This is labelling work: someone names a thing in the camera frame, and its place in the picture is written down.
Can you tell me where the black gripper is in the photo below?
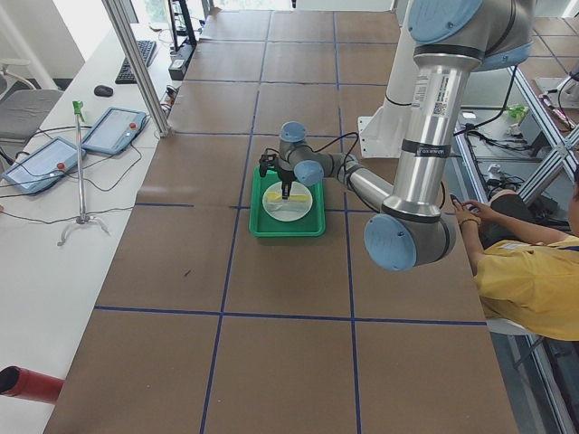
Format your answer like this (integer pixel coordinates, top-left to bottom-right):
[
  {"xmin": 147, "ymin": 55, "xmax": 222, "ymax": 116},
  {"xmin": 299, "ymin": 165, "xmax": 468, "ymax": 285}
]
[{"xmin": 277, "ymin": 165, "xmax": 296, "ymax": 200}]

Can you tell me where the yellow plastic spoon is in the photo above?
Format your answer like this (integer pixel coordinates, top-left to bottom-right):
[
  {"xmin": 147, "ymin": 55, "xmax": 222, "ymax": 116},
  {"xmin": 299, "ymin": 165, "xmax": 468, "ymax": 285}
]
[{"xmin": 264, "ymin": 192, "xmax": 310, "ymax": 203}]

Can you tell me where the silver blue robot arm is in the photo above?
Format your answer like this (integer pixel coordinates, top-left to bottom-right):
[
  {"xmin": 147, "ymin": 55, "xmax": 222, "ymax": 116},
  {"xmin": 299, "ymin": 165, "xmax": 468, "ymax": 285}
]
[{"xmin": 260, "ymin": 1, "xmax": 536, "ymax": 271}]

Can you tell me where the white round plate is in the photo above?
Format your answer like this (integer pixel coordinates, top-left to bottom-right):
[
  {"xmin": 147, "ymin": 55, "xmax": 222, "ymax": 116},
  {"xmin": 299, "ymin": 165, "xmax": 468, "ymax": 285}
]
[{"xmin": 261, "ymin": 182, "xmax": 313, "ymax": 222}]

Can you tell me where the green plastic tray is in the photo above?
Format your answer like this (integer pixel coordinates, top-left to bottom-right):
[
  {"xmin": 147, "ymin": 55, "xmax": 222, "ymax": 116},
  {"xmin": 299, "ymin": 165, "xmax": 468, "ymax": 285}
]
[{"xmin": 249, "ymin": 167, "xmax": 326, "ymax": 238}]

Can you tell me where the black computer box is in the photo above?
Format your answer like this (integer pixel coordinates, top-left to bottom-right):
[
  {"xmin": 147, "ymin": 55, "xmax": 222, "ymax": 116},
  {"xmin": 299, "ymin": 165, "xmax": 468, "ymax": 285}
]
[{"xmin": 168, "ymin": 44, "xmax": 194, "ymax": 81}]

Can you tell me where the brown paper table cover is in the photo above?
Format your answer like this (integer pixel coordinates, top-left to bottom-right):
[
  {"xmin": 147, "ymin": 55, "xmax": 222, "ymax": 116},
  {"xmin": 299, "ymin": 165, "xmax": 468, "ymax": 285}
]
[{"xmin": 46, "ymin": 11, "xmax": 517, "ymax": 433}]

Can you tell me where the blue teach pendant far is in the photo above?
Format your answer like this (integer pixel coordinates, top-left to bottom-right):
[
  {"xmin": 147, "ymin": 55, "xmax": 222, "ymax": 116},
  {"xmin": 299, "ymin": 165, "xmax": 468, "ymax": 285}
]
[{"xmin": 81, "ymin": 107, "xmax": 147, "ymax": 156}]

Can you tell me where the blue teach pendant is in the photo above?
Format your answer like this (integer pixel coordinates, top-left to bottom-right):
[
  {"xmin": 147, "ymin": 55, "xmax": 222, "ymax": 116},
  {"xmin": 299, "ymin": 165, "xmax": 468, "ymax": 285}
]
[
  {"xmin": 2, "ymin": 137, "xmax": 78, "ymax": 195},
  {"xmin": 81, "ymin": 107, "xmax": 147, "ymax": 156}
]

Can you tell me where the black keyboard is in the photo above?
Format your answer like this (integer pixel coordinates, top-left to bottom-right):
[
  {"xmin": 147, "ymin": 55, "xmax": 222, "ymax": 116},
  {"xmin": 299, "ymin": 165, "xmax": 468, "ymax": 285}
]
[{"xmin": 114, "ymin": 39, "xmax": 157, "ymax": 85}]

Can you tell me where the black computer mouse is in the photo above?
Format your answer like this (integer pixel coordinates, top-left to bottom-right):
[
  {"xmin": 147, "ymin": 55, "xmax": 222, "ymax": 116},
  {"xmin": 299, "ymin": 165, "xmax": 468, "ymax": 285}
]
[{"xmin": 93, "ymin": 85, "xmax": 114, "ymax": 98}]

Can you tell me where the blue teach pendant near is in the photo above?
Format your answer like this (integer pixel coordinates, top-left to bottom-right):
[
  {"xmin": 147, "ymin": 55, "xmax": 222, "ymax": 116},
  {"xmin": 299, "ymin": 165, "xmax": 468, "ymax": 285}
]
[{"xmin": 2, "ymin": 137, "xmax": 78, "ymax": 195}]

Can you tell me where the person in yellow shirt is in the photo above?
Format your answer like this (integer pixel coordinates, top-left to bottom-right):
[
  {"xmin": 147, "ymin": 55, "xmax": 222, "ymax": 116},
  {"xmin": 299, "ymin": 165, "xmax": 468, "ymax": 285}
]
[{"xmin": 452, "ymin": 190, "xmax": 578, "ymax": 341}]

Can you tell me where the grey office chair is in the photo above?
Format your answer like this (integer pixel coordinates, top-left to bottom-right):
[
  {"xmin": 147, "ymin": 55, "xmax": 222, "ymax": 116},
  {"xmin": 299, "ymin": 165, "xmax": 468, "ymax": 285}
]
[{"xmin": 1, "ymin": 58, "xmax": 63, "ymax": 146}]

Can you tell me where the red fire extinguisher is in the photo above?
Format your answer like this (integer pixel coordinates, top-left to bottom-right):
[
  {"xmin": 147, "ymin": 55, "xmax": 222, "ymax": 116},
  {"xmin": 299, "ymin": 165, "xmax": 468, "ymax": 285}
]
[{"xmin": 1, "ymin": 366, "xmax": 64, "ymax": 404}]

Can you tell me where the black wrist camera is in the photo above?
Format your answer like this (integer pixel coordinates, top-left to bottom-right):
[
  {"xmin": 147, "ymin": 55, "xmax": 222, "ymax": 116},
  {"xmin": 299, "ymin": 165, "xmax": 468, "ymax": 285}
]
[{"xmin": 259, "ymin": 153, "xmax": 278, "ymax": 178}]

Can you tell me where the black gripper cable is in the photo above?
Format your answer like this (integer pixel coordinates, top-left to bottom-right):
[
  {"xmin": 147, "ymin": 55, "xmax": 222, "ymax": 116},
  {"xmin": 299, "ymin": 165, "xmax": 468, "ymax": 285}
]
[{"xmin": 311, "ymin": 131, "xmax": 360, "ymax": 182}]

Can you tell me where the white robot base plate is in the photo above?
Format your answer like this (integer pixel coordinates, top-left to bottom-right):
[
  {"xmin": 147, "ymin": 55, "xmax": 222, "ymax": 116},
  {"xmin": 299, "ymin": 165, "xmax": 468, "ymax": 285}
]
[{"xmin": 358, "ymin": 116, "xmax": 403, "ymax": 158}]

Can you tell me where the aluminium frame post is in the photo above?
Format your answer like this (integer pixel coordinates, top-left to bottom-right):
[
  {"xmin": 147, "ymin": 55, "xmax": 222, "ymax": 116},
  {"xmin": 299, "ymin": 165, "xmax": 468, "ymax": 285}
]
[{"xmin": 102, "ymin": 0, "xmax": 171, "ymax": 138}]

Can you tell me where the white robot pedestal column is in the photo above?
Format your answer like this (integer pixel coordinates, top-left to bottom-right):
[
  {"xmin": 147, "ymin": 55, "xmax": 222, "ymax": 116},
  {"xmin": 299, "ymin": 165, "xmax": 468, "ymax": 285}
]
[{"xmin": 384, "ymin": 1, "xmax": 418, "ymax": 119}]

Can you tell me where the grabber stick green handle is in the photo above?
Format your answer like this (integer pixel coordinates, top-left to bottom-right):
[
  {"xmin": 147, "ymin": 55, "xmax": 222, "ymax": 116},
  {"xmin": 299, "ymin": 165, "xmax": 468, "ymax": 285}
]
[{"xmin": 57, "ymin": 100, "xmax": 109, "ymax": 247}]

